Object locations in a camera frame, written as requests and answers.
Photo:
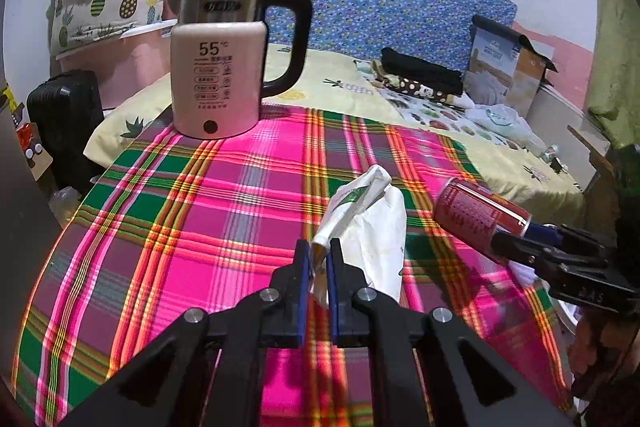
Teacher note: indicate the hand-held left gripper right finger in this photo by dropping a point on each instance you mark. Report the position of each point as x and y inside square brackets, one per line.
[333, 299]

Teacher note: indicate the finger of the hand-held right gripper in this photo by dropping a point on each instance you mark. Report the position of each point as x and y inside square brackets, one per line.
[520, 249]
[542, 232]

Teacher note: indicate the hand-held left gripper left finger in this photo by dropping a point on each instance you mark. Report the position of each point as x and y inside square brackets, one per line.
[301, 294]

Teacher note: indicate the red drink can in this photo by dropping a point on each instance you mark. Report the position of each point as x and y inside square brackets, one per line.
[475, 217]

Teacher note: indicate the white paper wrapper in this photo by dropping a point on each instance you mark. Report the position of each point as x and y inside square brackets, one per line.
[380, 227]

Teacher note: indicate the person's right hand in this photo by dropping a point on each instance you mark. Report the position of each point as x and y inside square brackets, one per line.
[595, 347]

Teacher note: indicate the small glass bottle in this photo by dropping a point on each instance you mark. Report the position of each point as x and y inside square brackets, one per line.
[549, 153]

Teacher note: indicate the wooden table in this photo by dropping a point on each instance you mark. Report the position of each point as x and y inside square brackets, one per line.
[597, 152]

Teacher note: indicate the white plastic bag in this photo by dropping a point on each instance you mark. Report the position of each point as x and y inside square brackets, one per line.
[502, 122]

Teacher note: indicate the pink green plaid tablecloth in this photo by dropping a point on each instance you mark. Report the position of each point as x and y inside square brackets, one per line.
[200, 227]

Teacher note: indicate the brown cardboard box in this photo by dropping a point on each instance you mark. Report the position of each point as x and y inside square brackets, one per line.
[530, 77]

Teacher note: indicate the brown polka dot cloth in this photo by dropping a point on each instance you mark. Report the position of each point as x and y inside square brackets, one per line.
[415, 89]

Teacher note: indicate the black folded cloth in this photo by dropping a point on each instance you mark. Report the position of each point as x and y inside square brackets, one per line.
[425, 69]

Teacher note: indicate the green cloth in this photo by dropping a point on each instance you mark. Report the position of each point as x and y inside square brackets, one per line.
[615, 32]

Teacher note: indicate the yellow pineapple bedsheet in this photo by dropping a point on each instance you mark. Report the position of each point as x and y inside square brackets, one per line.
[330, 72]

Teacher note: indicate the pink electric kettle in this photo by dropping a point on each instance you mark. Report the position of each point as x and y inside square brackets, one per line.
[215, 77]

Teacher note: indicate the pink storage box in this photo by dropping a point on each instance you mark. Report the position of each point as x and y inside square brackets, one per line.
[135, 67]

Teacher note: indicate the dark grey panel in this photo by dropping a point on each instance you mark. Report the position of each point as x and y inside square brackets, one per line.
[20, 227]

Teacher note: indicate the black suitcase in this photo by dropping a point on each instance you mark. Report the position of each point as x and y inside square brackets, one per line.
[65, 122]

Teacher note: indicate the red white package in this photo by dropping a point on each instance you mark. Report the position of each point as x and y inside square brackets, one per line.
[29, 142]

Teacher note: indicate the pineapple print bedding pile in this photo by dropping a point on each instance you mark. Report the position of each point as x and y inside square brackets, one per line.
[110, 2]

